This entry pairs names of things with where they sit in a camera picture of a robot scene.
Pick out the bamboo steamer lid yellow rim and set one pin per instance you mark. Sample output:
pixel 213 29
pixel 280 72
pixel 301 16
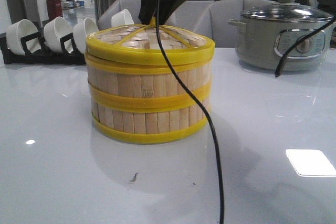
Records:
pixel 140 45

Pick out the bamboo steamer basket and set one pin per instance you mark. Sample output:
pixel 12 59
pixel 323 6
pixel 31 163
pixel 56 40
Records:
pixel 147 127
pixel 135 88

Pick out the left grey chair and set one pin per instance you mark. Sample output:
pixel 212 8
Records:
pixel 133 6

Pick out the grey chair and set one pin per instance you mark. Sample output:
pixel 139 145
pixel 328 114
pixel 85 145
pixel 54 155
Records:
pixel 213 20
pixel 133 6

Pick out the white bowl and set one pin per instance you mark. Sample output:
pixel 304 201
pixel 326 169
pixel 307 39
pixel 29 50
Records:
pixel 15 32
pixel 54 31
pixel 80 32
pixel 122 18

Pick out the right grey chair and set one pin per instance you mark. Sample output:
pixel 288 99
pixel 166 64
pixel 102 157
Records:
pixel 213 20

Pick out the grey electric cooking pot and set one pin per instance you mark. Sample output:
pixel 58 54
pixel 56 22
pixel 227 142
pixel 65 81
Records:
pixel 262 43

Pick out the glass pot lid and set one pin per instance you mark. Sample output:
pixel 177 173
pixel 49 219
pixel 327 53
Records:
pixel 287 11

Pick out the red cylinder bin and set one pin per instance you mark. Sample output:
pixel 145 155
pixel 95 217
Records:
pixel 54 9

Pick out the black dish rack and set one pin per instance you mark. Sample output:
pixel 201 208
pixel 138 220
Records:
pixel 37 52

